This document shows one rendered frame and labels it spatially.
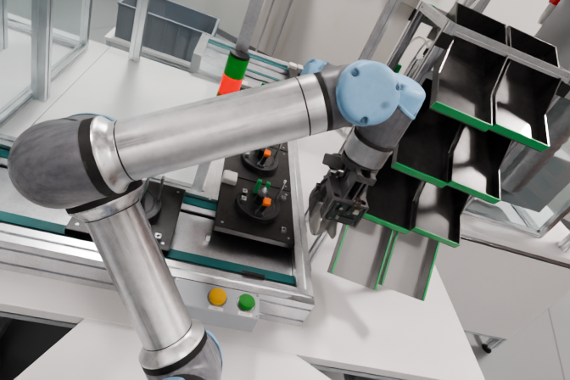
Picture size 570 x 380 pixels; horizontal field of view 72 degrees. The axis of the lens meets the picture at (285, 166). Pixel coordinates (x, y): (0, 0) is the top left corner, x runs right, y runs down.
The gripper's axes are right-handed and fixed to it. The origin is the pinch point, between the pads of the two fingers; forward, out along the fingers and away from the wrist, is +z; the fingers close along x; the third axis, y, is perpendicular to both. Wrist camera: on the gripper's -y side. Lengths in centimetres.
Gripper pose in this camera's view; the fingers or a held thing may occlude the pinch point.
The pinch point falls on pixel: (315, 227)
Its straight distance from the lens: 82.4
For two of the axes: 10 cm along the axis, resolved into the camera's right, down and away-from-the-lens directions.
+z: -3.6, 7.7, 5.3
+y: 0.3, 5.8, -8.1
